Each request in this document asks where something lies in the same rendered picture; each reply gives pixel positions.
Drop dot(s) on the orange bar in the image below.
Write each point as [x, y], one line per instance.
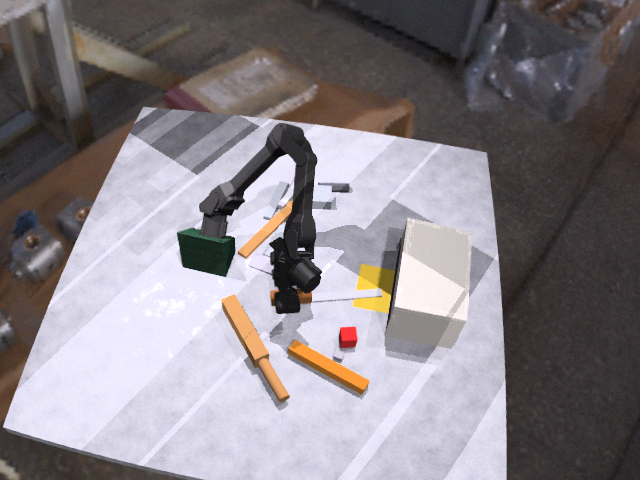
[328, 367]
[266, 231]

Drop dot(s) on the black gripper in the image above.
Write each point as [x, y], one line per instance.
[286, 301]

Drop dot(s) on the brown cylinder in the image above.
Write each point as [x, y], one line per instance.
[331, 296]

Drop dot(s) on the black screwdriver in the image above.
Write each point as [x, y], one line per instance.
[337, 186]

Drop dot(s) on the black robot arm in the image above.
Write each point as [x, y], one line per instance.
[300, 227]

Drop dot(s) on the red block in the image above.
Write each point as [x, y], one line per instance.
[348, 337]

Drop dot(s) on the orange block with cylindrical handle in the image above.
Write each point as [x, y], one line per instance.
[252, 344]

